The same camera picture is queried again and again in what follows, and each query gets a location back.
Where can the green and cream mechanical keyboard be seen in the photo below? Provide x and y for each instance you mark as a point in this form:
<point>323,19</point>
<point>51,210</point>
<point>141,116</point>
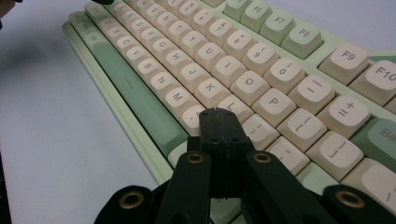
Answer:
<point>218,62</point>

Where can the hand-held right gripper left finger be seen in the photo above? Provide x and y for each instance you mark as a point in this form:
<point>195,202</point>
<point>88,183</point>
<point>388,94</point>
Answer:
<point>214,140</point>

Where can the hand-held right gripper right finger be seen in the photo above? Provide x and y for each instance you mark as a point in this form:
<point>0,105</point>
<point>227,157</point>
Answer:
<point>233,140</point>

